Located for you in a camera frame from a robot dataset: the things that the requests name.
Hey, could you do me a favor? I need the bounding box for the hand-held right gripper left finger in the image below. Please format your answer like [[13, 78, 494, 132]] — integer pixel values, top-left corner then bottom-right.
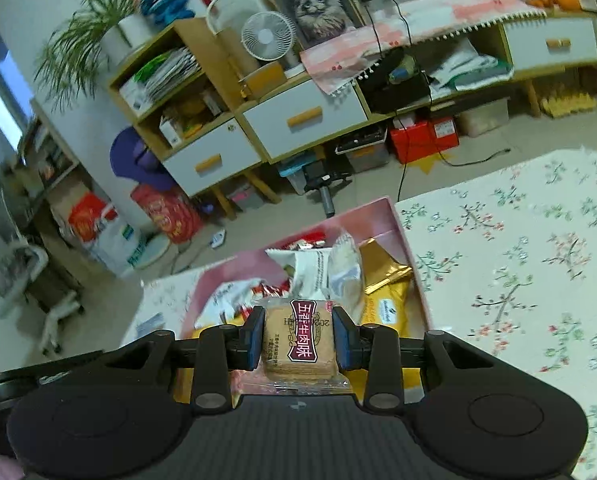
[[103, 305, 268, 415]]

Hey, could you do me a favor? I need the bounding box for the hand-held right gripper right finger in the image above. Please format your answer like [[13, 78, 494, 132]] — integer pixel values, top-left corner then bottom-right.
[[333, 305, 497, 415]]

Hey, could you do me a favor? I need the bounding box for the brown label biscuit packet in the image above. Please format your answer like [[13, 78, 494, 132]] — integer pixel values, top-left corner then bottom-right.
[[237, 296, 355, 397]]

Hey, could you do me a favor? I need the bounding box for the white walnut print packet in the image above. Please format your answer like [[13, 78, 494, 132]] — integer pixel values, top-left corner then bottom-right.
[[266, 247, 339, 303], [193, 280, 262, 331]]

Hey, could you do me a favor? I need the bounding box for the red snack packet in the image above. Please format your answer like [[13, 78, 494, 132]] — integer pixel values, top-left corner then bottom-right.
[[277, 232, 329, 252], [251, 281, 293, 307]]

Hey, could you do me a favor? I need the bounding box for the large yellow snack packet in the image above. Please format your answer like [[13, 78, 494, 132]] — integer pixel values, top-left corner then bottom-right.
[[358, 280, 425, 402]]

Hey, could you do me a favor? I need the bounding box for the gold snack bar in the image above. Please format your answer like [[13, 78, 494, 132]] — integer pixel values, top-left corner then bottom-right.
[[357, 236, 414, 297]]

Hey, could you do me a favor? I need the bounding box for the pink silver cardboard box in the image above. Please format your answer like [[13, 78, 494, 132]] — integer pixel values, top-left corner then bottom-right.
[[177, 196, 434, 361]]

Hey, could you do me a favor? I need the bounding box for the white office chair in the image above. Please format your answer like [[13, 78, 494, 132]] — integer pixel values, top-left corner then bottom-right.
[[0, 232, 85, 357]]

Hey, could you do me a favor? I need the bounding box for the small blue white packet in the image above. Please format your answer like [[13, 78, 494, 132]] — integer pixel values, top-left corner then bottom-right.
[[136, 312, 166, 338]]

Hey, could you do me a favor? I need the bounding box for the round white base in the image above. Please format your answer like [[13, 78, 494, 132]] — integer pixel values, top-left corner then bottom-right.
[[128, 234, 173, 275]]

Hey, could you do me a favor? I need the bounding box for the pink lid storage bin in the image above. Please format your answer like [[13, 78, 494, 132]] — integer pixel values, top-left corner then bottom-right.
[[228, 185, 266, 213]]

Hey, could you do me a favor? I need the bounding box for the red gift bag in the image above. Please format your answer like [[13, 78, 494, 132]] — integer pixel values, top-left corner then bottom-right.
[[130, 184, 203, 245]]

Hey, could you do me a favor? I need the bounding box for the black handheld device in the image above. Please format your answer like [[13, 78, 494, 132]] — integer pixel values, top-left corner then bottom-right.
[[303, 160, 351, 218]]

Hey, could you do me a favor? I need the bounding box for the blue lid storage bin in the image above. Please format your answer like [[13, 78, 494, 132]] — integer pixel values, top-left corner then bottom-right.
[[278, 155, 329, 196]]

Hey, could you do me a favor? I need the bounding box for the white and red sack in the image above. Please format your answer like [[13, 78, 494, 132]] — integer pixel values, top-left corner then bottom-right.
[[67, 191, 149, 278]]

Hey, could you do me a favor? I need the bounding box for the floral tablecloth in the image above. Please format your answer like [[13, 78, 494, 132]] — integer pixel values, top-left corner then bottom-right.
[[121, 146, 597, 480]]

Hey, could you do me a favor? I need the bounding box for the dark lid storage bin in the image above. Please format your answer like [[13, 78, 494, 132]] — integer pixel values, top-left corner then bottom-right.
[[334, 127, 391, 173]]

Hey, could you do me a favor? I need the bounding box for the brown cardboard carton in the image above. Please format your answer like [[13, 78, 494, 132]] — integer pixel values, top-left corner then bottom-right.
[[48, 180, 96, 226]]

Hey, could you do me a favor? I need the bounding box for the white drawer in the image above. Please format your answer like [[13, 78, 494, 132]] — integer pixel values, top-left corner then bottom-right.
[[242, 76, 370, 160], [503, 17, 597, 72], [164, 117, 263, 197]]

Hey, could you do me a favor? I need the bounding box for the yellow sheet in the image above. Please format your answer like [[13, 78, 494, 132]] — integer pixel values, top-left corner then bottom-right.
[[413, 152, 454, 175]]

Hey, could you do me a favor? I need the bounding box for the red box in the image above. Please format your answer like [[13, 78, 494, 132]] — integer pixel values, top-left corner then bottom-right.
[[388, 116, 461, 165]]

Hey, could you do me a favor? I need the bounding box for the purple plush toy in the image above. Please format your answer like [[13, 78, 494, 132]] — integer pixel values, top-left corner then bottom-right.
[[109, 127, 176, 192]]

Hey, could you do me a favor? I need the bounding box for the small white box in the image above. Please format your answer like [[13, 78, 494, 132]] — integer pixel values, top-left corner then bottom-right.
[[158, 116, 185, 148]]

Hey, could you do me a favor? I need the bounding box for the wooden storage rack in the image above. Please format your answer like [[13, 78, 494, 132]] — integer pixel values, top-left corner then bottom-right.
[[18, 115, 79, 221]]

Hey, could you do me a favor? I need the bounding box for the yellow bag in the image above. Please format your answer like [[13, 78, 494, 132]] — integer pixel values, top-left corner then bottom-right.
[[176, 95, 214, 133]]

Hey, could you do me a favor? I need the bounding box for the black bag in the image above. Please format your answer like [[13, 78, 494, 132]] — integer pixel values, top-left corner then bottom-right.
[[358, 50, 431, 113]]

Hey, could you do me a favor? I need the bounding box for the low cardboard box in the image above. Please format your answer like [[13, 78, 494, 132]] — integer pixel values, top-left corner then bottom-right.
[[239, 61, 286, 100]]

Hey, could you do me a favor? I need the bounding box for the clear storage bin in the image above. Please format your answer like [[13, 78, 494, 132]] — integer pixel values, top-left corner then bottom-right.
[[458, 99, 510, 137]]

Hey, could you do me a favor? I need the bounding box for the stack of papers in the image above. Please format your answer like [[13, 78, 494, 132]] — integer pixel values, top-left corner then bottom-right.
[[133, 47, 202, 103]]

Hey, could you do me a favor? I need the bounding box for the window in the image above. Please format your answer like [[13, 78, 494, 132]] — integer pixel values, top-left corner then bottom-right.
[[0, 25, 35, 153]]

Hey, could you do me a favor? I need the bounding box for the tall cardboard box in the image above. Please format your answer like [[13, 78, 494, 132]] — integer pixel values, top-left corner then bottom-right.
[[217, 27, 262, 77]]

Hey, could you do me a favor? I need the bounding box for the folded clothes pile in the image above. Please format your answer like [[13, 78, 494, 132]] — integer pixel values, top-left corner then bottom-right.
[[425, 40, 514, 92]]

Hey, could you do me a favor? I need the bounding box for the tall wooden shelf unit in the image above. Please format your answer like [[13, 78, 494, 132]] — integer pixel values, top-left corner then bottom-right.
[[107, 16, 282, 221]]

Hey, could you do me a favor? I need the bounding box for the small white fan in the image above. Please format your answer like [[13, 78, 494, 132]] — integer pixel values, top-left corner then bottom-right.
[[241, 11, 298, 68]]

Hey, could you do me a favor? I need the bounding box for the yellow tray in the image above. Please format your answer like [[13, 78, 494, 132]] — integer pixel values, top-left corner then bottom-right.
[[539, 92, 597, 120]]

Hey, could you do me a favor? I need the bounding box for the framed cat picture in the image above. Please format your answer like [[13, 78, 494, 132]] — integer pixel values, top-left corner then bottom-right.
[[254, 0, 366, 53]]

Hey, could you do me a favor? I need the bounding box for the long wooden cabinet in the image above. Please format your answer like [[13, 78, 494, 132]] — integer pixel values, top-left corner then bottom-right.
[[238, 10, 597, 166]]

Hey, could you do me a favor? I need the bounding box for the large white fan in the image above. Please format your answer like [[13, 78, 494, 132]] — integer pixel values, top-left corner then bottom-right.
[[206, 0, 262, 36]]

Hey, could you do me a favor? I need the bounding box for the pink runner cloth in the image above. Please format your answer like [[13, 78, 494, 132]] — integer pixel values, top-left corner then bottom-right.
[[298, 0, 597, 96]]

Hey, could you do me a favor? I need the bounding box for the blue plush toy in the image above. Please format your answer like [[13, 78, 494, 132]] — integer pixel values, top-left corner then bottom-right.
[[141, 0, 195, 25]]

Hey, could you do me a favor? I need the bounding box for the potted green plant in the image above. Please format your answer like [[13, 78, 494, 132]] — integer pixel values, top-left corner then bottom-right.
[[37, 0, 155, 113]]

